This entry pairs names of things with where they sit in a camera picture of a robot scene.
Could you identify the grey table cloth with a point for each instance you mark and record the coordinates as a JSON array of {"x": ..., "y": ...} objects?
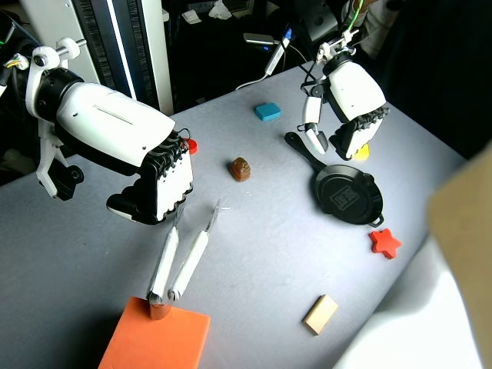
[{"x": 269, "y": 250}]

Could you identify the brown piece of meat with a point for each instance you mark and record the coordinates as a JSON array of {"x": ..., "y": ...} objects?
[{"x": 240, "y": 169}]

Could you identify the black cast iron pan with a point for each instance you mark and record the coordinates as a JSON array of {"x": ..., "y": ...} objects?
[{"x": 348, "y": 196}]

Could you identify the blue rectangular block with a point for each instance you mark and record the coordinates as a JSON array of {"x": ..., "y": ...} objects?
[{"x": 268, "y": 111}]

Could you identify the orange foam block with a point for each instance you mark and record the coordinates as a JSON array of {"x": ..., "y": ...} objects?
[{"x": 153, "y": 342}]

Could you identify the beige cardboard panel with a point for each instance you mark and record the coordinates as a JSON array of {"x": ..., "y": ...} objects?
[{"x": 465, "y": 215}]

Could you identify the plain wooden block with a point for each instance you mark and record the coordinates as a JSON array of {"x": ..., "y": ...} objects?
[{"x": 320, "y": 314}]

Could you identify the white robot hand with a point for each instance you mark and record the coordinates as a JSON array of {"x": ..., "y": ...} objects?
[
  {"x": 111, "y": 123},
  {"x": 353, "y": 88}
]

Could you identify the crumpled white paper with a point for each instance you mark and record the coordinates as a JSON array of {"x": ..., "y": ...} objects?
[{"x": 220, "y": 10}]

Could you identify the white cabinet with black strips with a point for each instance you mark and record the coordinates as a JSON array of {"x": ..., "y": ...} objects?
[{"x": 153, "y": 46}]

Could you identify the white adapter with blue plug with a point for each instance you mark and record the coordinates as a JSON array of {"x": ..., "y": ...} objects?
[{"x": 274, "y": 57}]

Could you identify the grey flat device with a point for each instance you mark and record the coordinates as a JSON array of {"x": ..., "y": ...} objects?
[{"x": 258, "y": 38}]

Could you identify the red star block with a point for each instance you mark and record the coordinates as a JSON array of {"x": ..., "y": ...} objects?
[{"x": 384, "y": 243}]

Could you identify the red heart block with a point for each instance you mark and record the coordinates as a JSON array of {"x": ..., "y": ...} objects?
[{"x": 192, "y": 146}]

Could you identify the yellow block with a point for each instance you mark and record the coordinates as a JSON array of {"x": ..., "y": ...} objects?
[{"x": 364, "y": 153}]

